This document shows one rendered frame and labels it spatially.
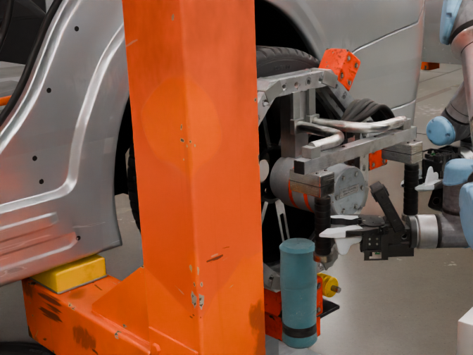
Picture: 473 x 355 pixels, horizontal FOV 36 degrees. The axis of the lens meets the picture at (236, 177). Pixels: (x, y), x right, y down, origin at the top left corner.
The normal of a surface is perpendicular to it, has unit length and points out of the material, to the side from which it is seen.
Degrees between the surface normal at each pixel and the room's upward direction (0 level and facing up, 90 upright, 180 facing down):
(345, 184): 90
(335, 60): 55
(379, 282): 0
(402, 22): 90
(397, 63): 90
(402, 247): 90
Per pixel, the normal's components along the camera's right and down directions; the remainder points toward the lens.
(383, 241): -0.03, 0.29
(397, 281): -0.04, -0.96
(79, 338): -0.73, 0.22
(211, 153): 0.69, 0.18
